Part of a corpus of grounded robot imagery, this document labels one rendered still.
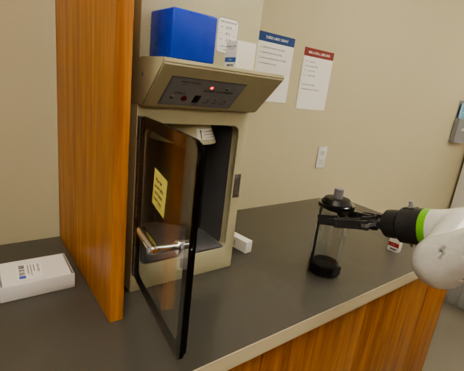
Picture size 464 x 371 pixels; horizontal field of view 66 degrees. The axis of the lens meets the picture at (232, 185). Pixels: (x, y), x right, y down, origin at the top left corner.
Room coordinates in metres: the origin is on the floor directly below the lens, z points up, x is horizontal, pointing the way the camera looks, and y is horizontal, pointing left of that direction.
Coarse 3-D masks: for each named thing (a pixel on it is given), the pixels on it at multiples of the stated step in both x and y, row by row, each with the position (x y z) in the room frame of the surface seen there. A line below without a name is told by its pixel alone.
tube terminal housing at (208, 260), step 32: (160, 0) 0.81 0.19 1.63; (192, 0) 0.86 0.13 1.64; (224, 0) 0.91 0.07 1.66; (256, 0) 0.97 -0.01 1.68; (256, 32) 0.98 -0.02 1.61; (224, 64) 0.92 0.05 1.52; (128, 160) 0.81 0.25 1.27; (128, 192) 0.81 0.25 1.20; (128, 224) 0.80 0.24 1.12; (224, 224) 0.99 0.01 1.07; (128, 256) 0.80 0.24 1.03; (224, 256) 0.96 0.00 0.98; (128, 288) 0.79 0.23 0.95
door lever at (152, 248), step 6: (138, 228) 0.59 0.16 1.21; (144, 228) 0.59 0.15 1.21; (138, 234) 0.58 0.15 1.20; (144, 234) 0.56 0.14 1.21; (144, 240) 0.55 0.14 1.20; (150, 240) 0.54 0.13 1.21; (144, 246) 0.55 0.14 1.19; (150, 246) 0.52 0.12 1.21; (156, 246) 0.53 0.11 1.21; (162, 246) 0.53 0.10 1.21; (168, 246) 0.54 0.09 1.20; (174, 246) 0.54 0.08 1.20; (150, 252) 0.52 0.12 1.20; (156, 252) 0.52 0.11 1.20
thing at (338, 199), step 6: (336, 192) 1.02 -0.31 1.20; (342, 192) 1.01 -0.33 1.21; (324, 198) 1.02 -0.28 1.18; (330, 198) 1.01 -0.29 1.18; (336, 198) 1.01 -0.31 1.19; (342, 198) 1.03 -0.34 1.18; (330, 204) 0.99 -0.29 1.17; (336, 204) 0.98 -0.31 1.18; (342, 204) 0.98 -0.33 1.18; (348, 204) 0.99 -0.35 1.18
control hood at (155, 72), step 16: (144, 64) 0.76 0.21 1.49; (160, 64) 0.70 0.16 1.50; (176, 64) 0.71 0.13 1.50; (192, 64) 0.73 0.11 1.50; (208, 64) 0.76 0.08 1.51; (144, 80) 0.76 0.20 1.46; (160, 80) 0.73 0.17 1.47; (224, 80) 0.81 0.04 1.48; (240, 80) 0.83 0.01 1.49; (256, 80) 0.85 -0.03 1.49; (272, 80) 0.87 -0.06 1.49; (144, 96) 0.75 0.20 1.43; (160, 96) 0.76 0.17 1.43; (240, 96) 0.88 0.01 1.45; (256, 96) 0.90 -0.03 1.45
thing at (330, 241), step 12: (324, 204) 0.99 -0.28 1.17; (348, 216) 0.99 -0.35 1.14; (324, 228) 0.99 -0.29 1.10; (336, 228) 0.98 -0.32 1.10; (324, 240) 0.99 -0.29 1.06; (336, 240) 0.98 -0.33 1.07; (324, 252) 0.98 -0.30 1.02; (336, 252) 0.98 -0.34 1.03; (324, 264) 0.98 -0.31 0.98; (336, 264) 0.98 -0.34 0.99
